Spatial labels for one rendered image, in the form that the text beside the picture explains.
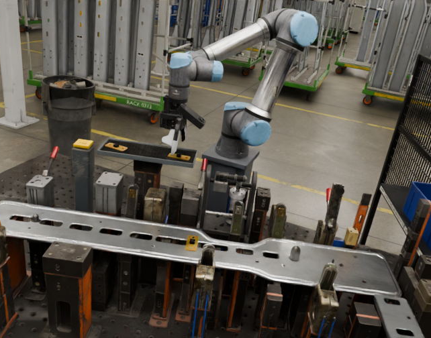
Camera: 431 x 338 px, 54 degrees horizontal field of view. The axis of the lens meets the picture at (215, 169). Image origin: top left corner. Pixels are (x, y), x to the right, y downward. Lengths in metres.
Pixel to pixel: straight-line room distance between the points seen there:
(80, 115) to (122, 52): 1.77
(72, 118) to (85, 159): 2.51
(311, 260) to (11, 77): 4.23
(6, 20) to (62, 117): 1.29
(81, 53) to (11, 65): 1.26
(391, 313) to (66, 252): 0.95
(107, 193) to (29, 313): 0.48
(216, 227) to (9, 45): 3.86
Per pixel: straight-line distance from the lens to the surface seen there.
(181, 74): 1.51
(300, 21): 1.64
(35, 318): 1.63
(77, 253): 1.33
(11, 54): 5.10
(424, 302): 1.42
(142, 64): 5.68
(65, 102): 4.15
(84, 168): 1.74
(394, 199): 1.98
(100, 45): 5.93
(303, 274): 1.39
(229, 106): 1.79
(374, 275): 1.50
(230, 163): 1.81
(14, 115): 5.28
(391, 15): 8.04
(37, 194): 1.65
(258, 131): 1.67
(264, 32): 1.75
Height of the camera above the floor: 1.82
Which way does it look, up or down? 25 degrees down
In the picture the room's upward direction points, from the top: 7 degrees clockwise
